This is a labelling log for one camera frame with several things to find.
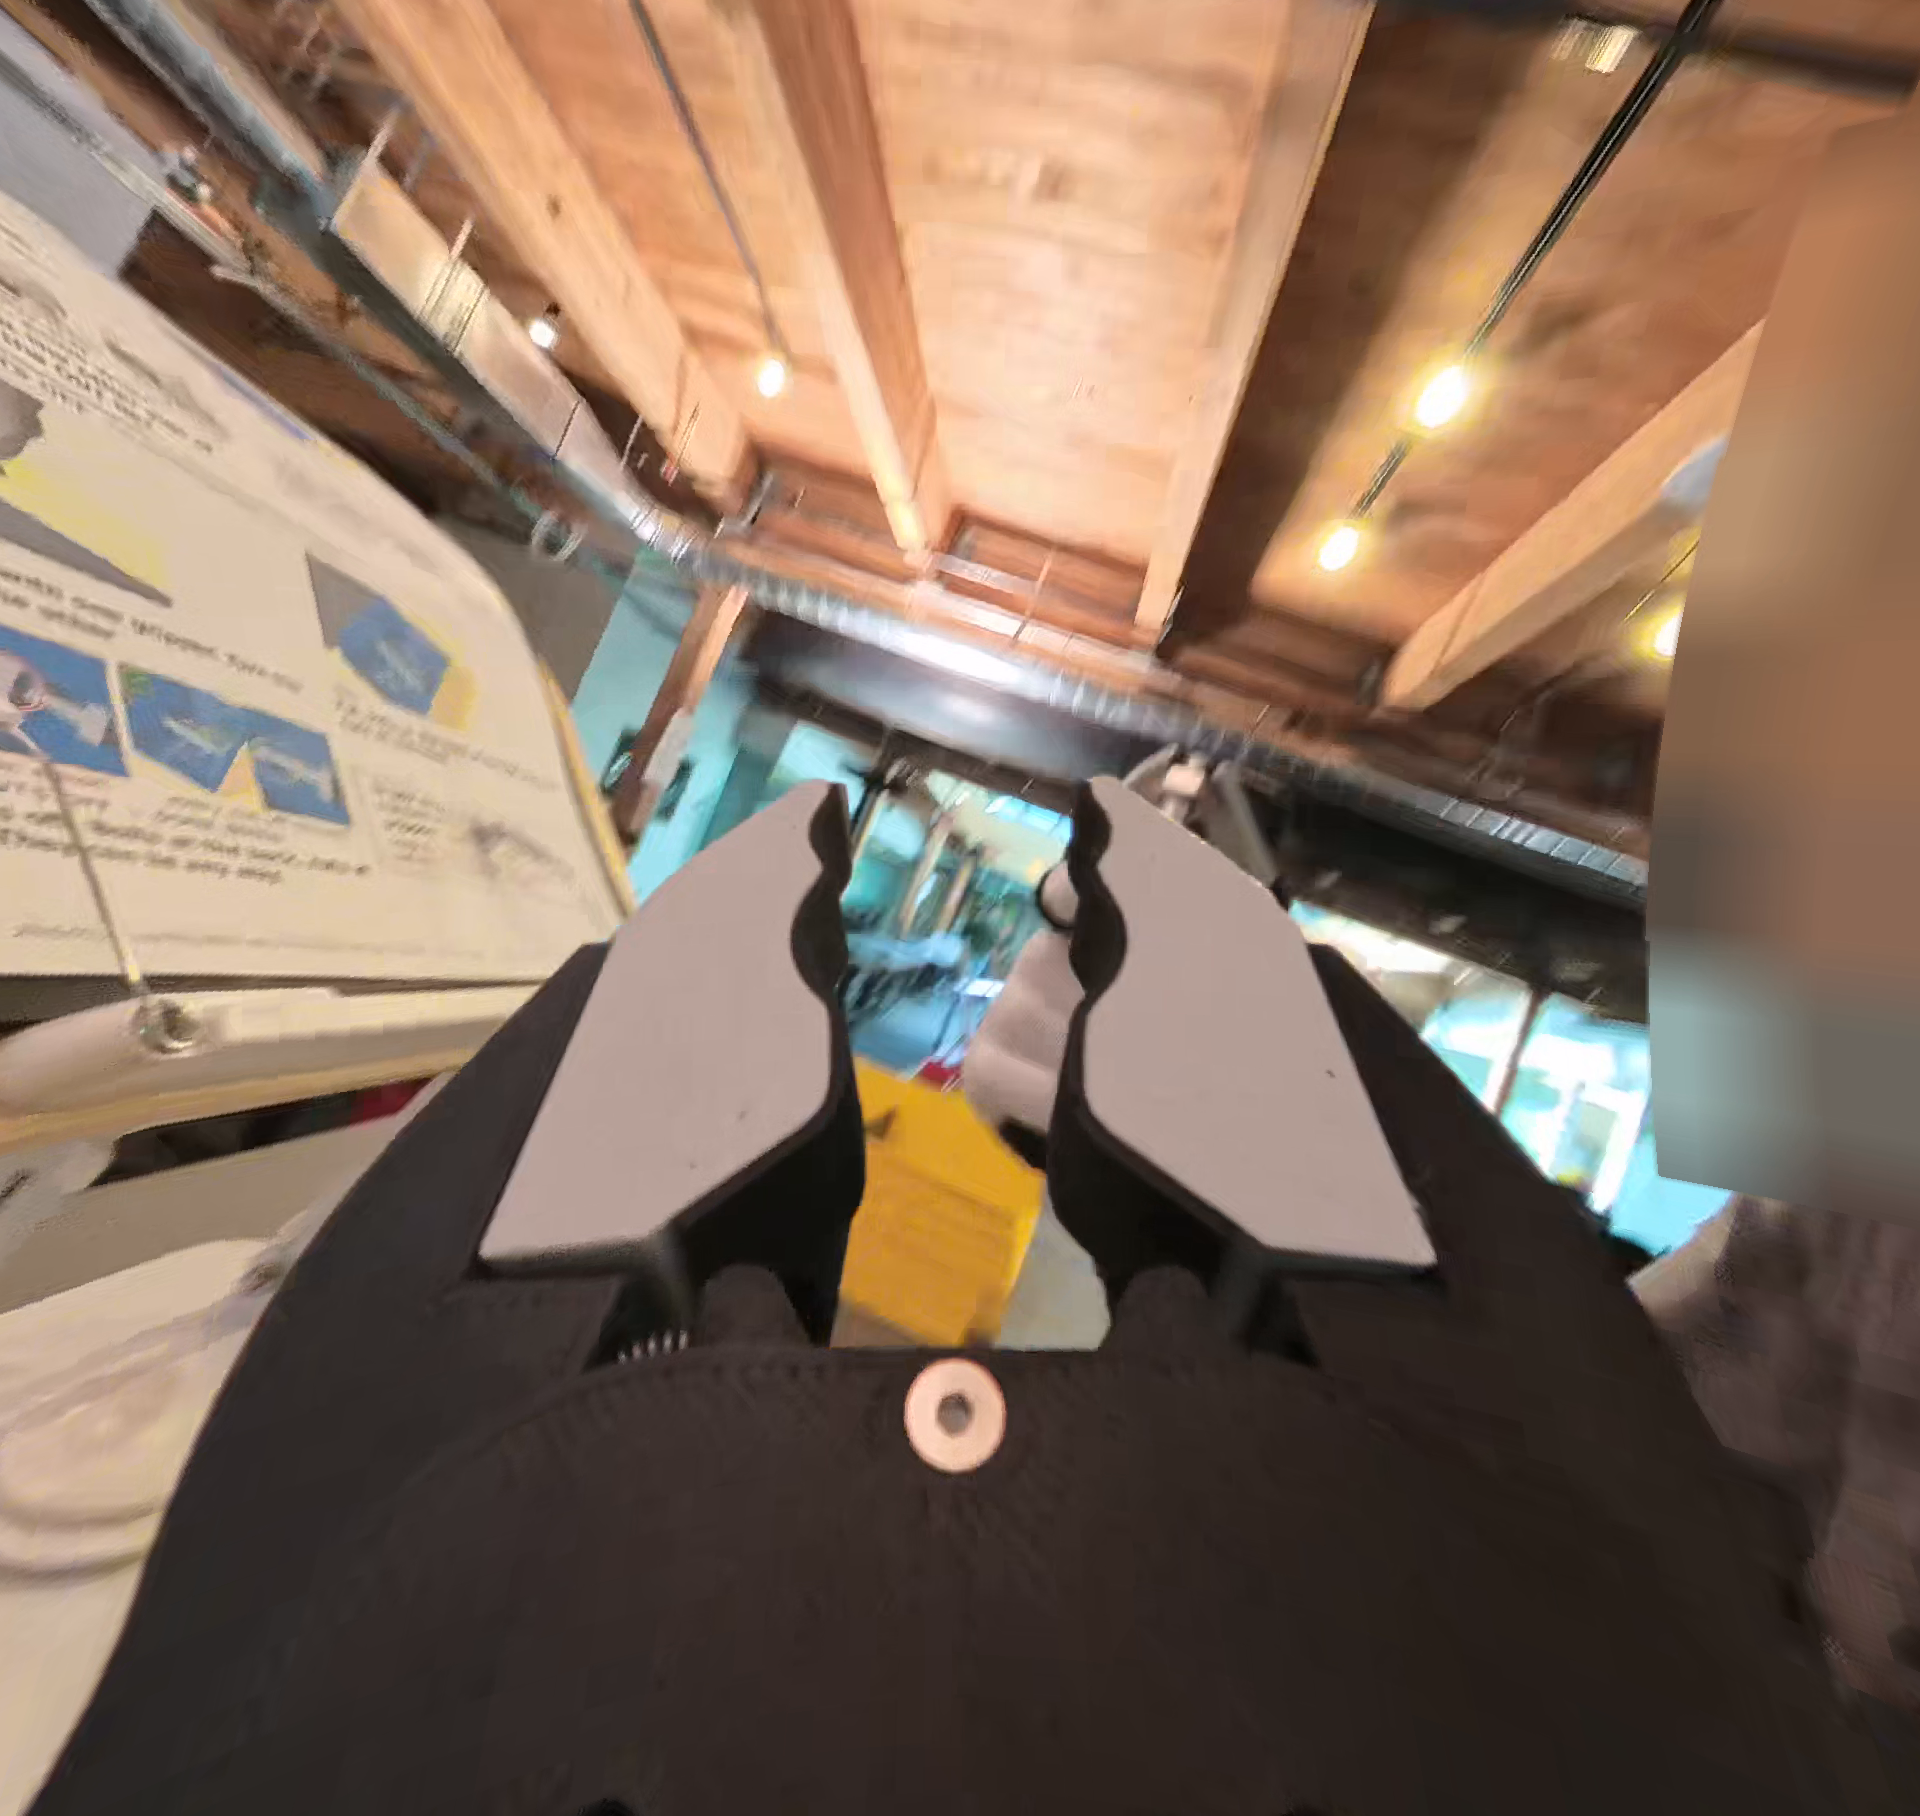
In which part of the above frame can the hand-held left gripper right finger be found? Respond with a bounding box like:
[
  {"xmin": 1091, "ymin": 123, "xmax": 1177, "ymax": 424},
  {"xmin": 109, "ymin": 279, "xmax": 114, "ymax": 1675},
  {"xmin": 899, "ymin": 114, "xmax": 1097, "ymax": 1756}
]
[{"xmin": 1045, "ymin": 773, "xmax": 1442, "ymax": 1345}]

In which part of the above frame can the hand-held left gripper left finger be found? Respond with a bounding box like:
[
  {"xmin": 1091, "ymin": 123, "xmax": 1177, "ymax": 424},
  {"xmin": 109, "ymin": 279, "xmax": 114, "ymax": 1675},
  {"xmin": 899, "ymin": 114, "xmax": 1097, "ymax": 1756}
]
[{"xmin": 476, "ymin": 780, "xmax": 872, "ymax": 1345}]

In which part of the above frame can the yellow plastic bin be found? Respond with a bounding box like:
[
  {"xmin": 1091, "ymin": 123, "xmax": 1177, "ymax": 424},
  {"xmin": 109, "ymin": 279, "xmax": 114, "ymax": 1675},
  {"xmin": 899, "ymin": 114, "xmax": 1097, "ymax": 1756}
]
[{"xmin": 837, "ymin": 1062, "xmax": 1049, "ymax": 1350}]

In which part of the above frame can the person's right hand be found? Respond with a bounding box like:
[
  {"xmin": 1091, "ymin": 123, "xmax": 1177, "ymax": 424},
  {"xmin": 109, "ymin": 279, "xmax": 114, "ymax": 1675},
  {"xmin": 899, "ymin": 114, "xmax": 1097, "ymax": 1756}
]
[{"xmin": 961, "ymin": 931, "xmax": 1085, "ymax": 1147}]

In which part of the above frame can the white board stand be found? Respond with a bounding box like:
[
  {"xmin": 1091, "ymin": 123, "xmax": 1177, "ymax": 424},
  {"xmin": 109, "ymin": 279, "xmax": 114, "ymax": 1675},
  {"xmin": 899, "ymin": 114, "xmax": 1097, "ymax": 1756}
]
[{"xmin": 0, "ymin": 978, "xmax": 505, "ymax": 1577}]

